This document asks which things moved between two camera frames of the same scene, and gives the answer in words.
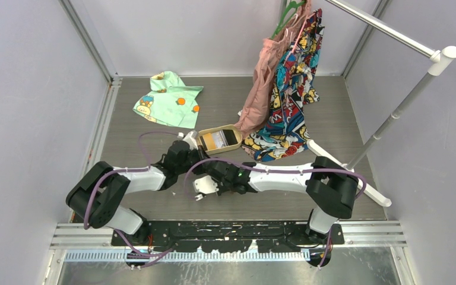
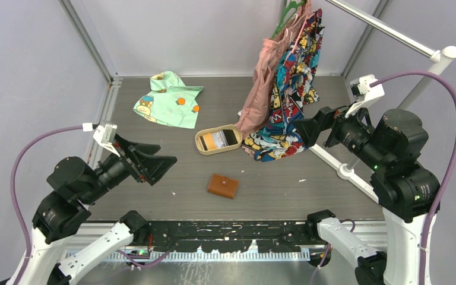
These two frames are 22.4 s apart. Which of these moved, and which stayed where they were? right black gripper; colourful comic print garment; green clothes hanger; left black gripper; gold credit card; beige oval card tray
Moved: left black gripper; right black gripper
Stayed: gold credit card; colourful comic print garment; green clothes hanger; beige oval card tray
